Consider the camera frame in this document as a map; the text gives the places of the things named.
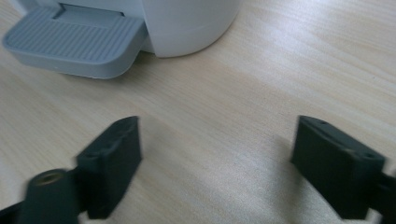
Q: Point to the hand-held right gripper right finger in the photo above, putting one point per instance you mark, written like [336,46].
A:
[336,174]

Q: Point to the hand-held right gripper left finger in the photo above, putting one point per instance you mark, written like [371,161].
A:
[109,174]

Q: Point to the grey drip tray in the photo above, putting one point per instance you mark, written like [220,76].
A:
[77,43]

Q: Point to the white water dispenser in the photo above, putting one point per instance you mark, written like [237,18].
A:
[183,25]

